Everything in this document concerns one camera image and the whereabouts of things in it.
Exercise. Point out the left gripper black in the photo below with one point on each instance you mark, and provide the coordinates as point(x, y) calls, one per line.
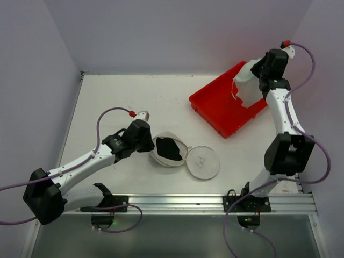
point(147, 141)

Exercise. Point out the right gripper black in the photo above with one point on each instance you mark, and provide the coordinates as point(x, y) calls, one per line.
point(258, 69)

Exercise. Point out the white bra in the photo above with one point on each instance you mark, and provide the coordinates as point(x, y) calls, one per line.
point(245, 85)

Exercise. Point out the white mesh laundry bag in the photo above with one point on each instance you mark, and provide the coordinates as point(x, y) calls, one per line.
point(202, 162)

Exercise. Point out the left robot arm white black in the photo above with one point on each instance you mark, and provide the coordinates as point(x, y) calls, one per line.
point(50, 194)

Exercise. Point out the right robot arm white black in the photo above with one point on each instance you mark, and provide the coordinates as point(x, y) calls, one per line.
point(290, 150)

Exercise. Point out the black garment inside bag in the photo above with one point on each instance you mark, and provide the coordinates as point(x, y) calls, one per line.
point(168, 149)

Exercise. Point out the red plastic tray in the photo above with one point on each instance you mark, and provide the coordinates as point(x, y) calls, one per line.
point(217, 105)

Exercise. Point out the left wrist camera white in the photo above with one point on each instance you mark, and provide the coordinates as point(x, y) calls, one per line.
point(142, 115)

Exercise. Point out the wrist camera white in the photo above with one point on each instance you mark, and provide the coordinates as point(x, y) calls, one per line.
point(288, 48)
point(142, 115)

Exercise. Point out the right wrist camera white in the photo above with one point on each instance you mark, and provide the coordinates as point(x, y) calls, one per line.
point(288, 48)

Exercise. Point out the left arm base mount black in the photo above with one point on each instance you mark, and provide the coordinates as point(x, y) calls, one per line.
point(108, 200)

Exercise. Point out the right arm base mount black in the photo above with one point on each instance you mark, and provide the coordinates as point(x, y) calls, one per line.
point(255, 206)

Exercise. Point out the aluminium mounting rail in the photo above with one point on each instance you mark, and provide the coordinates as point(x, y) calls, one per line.
point(174, 203)

